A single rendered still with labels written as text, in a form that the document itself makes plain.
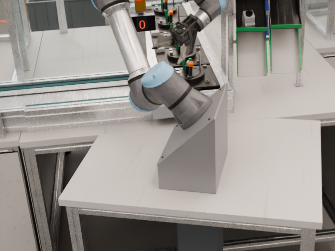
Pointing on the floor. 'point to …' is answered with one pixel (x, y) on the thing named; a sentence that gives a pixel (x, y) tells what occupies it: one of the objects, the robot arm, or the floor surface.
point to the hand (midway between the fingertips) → (164, 58)
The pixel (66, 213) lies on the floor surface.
